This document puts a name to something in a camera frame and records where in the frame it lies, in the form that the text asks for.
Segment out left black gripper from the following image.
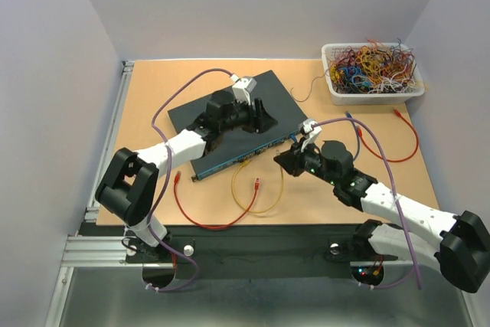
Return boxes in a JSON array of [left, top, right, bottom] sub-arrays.
[[219, 95, 277, 135]]

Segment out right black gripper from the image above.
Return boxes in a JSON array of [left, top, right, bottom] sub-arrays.
[[272, 136, 338, 186]]

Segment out blue patch cable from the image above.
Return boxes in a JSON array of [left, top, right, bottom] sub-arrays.
[[289, 111, 364, 162]]

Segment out dark blue network switch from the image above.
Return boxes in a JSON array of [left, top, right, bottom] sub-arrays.
[[191, 70, 306, 181]]

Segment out yellow patch cable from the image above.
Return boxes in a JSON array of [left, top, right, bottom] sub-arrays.
[[231, 158, 285, 214]]

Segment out red patch cable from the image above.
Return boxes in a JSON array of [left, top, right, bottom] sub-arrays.
[[356, 108, 420, 162], [174, 170, 261, 231]]

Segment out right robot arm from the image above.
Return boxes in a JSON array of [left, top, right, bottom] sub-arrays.
[[274, 141, 489, 293]]

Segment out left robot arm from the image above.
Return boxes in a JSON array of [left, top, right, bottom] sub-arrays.
[[95, 90, 278, 261]]

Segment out white plastic basket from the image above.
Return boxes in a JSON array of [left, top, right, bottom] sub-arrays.
[[321, 40, 426, 105]]

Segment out black base mat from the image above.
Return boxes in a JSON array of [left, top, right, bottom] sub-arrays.
[[126, 223, 399, 280]]

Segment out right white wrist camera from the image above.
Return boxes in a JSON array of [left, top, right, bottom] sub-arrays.
[[299, 118, 322, 152]]

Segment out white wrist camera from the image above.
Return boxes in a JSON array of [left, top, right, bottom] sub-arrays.
[[230, 74, 256, 105], [299, 118, 322, 152]]

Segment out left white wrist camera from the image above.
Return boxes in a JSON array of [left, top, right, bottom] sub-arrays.
[[230, 74, 256, 105]]

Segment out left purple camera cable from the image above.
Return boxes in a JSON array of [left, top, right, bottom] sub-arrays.
[[147, 69, 234, 294]]

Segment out loose thin brown wire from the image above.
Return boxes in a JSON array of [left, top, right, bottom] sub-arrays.
[[289, 73, 327, 103]]

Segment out tangled colourful wire bundle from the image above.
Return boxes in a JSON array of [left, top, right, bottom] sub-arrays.
[[323, 38, 425, 95]]

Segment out aluminium left side rail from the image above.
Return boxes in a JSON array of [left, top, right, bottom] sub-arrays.
[[83, 60, 135, 223]]

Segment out aluminium rail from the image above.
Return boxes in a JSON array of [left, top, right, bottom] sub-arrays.
[[83, 60, 135, 223], [60, 232, 469, 267]]

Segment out aluminium front rail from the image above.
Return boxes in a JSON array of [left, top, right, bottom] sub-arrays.
[[60, 232, 469, 267]]

